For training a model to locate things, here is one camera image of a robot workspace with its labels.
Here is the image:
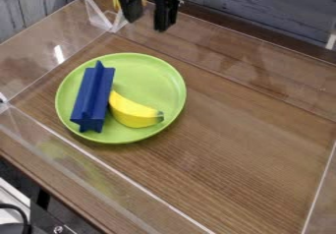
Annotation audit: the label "black cable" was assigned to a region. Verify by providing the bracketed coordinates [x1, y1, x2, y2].
[0, 203, 32, 234]

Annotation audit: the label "clear acrylic tray walls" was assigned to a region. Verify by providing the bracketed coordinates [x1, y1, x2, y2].
[0, 0, 336, 234]

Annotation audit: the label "yellow toy banana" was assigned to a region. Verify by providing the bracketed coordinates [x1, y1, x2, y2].
[109, 90, 164, 128]

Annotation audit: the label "lime green round plate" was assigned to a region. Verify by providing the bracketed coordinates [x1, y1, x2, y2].
[54, 53, 186, 144]

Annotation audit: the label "yellow blue printed can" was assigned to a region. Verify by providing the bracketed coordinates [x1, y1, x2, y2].
[113, 0, 146, 11]

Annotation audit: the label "blue star-shaped block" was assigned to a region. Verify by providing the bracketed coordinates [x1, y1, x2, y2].
[69, 61, 116, 133]

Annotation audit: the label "clear acrylic corner bracket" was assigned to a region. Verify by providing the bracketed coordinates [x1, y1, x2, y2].
[84, 0, 128, 33]

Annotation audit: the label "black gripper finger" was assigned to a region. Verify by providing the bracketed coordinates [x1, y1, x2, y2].
[153, 0, 178, 32]
[120, 0, 142, 23]

